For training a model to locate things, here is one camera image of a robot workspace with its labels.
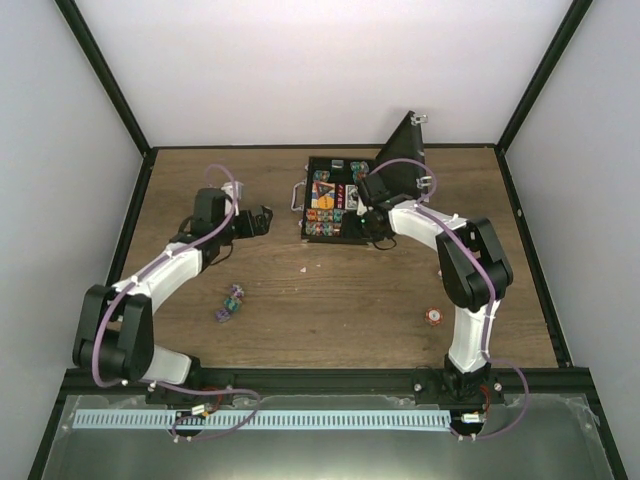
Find metal sheet front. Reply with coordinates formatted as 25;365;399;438
42;395;613;479

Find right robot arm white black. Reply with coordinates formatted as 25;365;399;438
356;171;513;403

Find black frame rail right side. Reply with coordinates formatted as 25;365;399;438
494;147;574;368

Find chips in case back slot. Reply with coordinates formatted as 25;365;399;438
350;161;369;183

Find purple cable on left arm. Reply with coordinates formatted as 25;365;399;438
93;164;241;389

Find red dice in case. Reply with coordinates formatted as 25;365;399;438
334;184;346;209

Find orange poker chip flat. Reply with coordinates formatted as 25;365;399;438
425;308;442;326

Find chips row in case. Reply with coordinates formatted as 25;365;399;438
305;209;345;223
305;222;341;237

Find black poker set case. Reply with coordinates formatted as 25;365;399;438
291;111;434;247

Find purple poker chip stack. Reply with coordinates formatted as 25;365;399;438
215;308;233;323
231;284;245;299

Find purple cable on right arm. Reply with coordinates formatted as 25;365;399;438
367;158;530;441

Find black frame rail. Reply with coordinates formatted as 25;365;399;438
82;147;156;369
494;147;574;368

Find black frame post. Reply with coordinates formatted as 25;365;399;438
54;0;151;156
496;0;595;146

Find black frame post left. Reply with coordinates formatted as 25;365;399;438
54;0;151;156

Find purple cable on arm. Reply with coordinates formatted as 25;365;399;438
367;158;530;441
93;164;241;389

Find black front mounting rail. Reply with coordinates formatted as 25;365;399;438
59;367;595;406

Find light blue slotted cable duct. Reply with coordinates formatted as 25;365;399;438
72;409;451;432

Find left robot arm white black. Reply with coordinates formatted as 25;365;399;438
72;181;273;404

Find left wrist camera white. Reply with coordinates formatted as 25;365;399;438
221;181;244;202

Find blue playing card deck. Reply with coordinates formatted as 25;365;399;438
345;185;359;210

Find black frame post right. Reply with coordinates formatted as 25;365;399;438
496;0;595;146

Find black frame rail left side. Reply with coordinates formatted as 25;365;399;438
82;147;156;369

